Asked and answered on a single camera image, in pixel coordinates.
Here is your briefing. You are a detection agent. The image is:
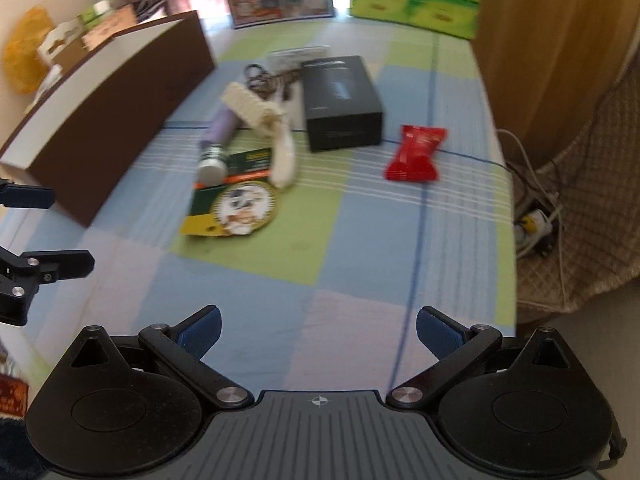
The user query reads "yellow bag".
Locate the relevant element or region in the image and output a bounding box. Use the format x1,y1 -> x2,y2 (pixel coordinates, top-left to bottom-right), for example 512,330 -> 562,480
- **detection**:
4,6 -> 57,95

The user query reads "chair with quilted beige cover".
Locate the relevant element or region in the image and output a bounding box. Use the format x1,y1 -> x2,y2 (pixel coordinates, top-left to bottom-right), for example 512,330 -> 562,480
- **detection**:
515,67 -> 640,322

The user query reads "white plastic comb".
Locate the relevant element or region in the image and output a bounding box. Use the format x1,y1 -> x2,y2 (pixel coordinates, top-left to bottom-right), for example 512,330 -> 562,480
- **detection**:
221,82 -> 279,134

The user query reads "brown hair claw clip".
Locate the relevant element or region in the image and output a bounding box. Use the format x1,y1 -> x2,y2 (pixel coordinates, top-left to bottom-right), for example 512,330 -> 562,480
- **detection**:
243,62 -> 302,105

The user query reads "white power strip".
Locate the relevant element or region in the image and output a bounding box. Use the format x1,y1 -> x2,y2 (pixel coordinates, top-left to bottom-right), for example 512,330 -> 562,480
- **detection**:
515,207 -> 557,257

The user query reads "purple cosmetic tube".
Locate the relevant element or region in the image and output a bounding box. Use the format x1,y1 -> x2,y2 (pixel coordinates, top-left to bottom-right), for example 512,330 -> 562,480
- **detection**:
206,104 -> 240,147

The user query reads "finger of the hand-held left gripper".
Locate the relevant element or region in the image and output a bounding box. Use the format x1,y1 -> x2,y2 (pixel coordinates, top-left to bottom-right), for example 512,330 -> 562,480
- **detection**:
0,178 -> 54,211
0,246 -> 96,327

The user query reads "wooden cabinet panel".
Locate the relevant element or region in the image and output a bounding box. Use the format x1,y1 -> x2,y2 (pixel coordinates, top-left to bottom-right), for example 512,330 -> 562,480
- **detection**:
472,0 -> 640,171

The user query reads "plain cardboard box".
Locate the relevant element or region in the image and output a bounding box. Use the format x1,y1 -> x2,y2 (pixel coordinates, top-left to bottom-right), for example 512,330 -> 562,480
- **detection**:
80,4 -> 139,52

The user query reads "brown cardboard storage box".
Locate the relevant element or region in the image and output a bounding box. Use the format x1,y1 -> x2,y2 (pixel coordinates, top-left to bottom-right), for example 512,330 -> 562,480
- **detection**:
0,10 -> 217,227

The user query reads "green card packet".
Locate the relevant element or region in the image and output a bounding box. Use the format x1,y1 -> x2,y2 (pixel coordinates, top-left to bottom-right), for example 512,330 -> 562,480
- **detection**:
181,147 -> 279,239

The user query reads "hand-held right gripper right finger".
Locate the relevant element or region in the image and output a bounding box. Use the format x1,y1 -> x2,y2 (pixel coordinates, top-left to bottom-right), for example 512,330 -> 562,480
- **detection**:
386,306 -> 576,410

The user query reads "clear plastic packet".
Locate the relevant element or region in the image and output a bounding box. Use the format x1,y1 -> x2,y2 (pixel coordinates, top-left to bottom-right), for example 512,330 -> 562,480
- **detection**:
268,46 -> 330,69

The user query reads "red snack packet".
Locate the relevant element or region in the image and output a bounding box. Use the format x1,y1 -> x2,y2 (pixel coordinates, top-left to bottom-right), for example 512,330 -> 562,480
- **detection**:
384,125 -> 447,182

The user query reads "checked cloth desktop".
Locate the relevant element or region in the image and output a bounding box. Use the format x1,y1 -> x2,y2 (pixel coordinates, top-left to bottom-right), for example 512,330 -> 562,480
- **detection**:
0,15 -> 518,396

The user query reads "black product box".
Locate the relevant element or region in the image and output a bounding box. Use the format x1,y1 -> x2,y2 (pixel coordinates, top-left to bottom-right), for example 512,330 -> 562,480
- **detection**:
300,55 -> 385,153

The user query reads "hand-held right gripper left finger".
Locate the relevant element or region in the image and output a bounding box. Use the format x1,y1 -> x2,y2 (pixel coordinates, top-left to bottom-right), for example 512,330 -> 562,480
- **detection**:
65,305 -> 256,410

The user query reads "power strip with cables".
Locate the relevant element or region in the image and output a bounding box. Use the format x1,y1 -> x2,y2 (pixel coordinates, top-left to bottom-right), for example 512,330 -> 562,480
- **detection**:
497,129 -> 568,306

